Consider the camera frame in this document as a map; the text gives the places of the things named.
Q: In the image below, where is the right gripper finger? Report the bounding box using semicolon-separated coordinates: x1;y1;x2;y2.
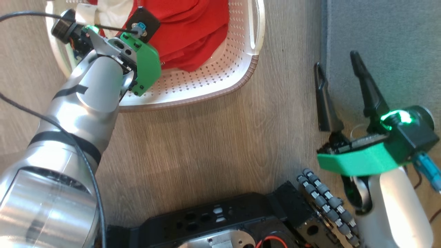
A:
314;62;344;134
350;50;391;134

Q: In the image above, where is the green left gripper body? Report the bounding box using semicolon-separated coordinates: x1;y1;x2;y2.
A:
51;9;162;97

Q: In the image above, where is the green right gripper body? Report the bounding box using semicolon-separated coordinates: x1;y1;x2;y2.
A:
317;105;440;177

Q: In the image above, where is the red shirt with lettering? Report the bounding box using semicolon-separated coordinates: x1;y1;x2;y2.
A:
88;0;230;72

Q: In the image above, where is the white perforated laundry basket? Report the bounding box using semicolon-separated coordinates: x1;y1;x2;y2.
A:
45;0;266;113

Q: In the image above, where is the grey roller omni wheel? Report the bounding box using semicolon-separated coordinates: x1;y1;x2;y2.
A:
297;168;361;247

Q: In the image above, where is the white garment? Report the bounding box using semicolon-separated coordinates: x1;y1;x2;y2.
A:
75;3;135;38

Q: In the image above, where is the blue cable connector plug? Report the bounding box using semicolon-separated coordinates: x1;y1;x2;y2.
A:
412;153;441;193

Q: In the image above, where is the thin black camera cable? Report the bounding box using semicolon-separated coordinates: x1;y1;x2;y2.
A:
0;11;139;34

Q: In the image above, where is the red wire loop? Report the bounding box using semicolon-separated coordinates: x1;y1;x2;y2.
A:
255;235;288;248

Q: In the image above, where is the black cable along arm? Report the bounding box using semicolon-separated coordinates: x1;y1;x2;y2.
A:
0;92;106;248

